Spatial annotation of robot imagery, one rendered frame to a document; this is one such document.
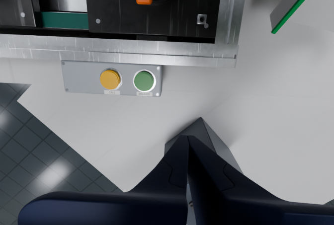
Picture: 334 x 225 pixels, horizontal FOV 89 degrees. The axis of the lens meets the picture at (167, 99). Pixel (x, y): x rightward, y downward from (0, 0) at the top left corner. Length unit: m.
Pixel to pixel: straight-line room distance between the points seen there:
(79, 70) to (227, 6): 0.32
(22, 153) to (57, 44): 1.77
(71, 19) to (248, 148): 0.56
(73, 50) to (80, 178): 1.67
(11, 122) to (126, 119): 1.58
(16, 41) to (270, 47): 0.56
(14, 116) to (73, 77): 1.58
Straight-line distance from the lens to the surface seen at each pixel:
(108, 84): 0.37
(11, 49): 0.48
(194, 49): 0.35
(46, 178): 2.16
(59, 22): 0.43
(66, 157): 1.90
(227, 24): 0.38
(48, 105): 0.60
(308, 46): 0.56
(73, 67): 0.41
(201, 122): 0.46
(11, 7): 0.46
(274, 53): 0.52
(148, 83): 0.35
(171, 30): 0.34
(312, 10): 0.38
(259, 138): 0.58
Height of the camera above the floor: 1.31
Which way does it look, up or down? 73 degrees down
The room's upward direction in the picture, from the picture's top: 175 degrees counter-clockwise
